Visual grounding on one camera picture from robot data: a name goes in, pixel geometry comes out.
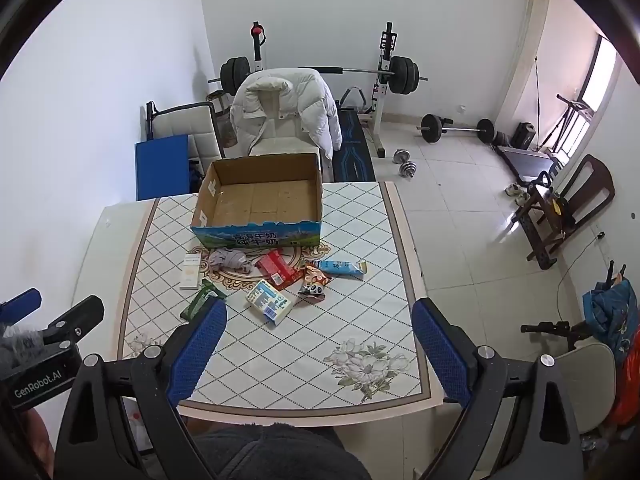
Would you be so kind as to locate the purple fluffy cloth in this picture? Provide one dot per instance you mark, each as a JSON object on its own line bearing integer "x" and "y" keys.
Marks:
{"x": 225, "y": 259}

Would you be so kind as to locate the chrome dumbbell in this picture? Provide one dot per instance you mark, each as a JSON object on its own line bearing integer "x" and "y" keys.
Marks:
{"x": 406, "y": 166}

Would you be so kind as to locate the treadmill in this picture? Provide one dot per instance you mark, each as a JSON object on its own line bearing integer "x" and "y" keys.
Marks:
{"x": 526, "y": 166}

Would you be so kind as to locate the person's dark fleece clothing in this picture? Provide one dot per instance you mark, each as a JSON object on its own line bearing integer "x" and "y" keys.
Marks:
{"x": 278, "y": 451}

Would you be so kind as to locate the barbell on floor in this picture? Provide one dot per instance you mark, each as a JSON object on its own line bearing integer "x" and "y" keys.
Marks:
{"x": 433, "y": 127}

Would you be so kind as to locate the patterned table cover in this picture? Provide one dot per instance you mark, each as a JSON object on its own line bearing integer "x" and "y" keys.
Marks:
{"x": 340, "y": 352}

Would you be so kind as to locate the orange panda snack bag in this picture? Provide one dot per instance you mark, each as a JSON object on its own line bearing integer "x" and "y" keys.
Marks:
{"x": 313, "y": 284}

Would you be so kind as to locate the dark wooden chair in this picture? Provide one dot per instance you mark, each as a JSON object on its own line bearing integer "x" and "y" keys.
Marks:
{"x": 549, "y": 217}

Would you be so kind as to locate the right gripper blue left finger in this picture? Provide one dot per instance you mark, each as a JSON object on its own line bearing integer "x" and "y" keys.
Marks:
{"x": 95, "y": 439}

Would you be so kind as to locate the grey chair seat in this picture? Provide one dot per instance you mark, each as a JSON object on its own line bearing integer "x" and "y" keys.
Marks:
{"x": 589, "y": 373}

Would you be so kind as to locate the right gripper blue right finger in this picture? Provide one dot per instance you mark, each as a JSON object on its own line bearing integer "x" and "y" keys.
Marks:
{"x": 541, "y": 440}

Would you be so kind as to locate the black blue weight bench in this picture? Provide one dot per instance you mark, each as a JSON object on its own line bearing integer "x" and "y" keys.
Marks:
{"x": 352, "y": 162}

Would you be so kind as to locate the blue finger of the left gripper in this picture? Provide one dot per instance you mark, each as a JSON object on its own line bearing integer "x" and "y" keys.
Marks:
{"x": 17, "y": 308}

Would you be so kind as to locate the white padded chair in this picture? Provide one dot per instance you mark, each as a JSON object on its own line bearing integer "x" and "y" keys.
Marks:
{"x": 300, "y": 143}

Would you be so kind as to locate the light blue snack packet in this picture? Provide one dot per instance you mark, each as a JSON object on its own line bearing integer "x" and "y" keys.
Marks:
{"x": 342, "y": 268}

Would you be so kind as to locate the blue bag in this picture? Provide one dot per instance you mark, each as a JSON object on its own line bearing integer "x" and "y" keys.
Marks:
{"x": 612, "y": 316}

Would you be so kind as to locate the white chair black frame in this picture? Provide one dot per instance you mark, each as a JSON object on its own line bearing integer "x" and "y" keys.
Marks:
{"x": 196, "y": 121}

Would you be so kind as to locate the cardboard box blue printed sides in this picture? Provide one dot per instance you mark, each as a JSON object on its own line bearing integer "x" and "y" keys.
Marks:
{"x": 264, "y": 201}

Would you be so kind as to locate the red snack packet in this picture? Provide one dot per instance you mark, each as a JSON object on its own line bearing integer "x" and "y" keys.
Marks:
{"x": 277, "y": 271}

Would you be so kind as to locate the white barbell rack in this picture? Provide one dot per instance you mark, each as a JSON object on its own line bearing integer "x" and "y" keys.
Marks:
{"x": 379, "y": 89}

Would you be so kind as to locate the blue white tissue pack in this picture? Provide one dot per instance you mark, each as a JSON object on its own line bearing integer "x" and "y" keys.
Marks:
{"x": 271, "y": 303}

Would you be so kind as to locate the green wet wipes pack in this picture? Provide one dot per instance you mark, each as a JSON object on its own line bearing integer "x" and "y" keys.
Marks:
{"x": 200, "y": 300}

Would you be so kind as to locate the white puffer jacket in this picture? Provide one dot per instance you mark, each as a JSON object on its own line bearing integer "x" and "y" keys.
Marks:
{"x": 287, "y": 103}

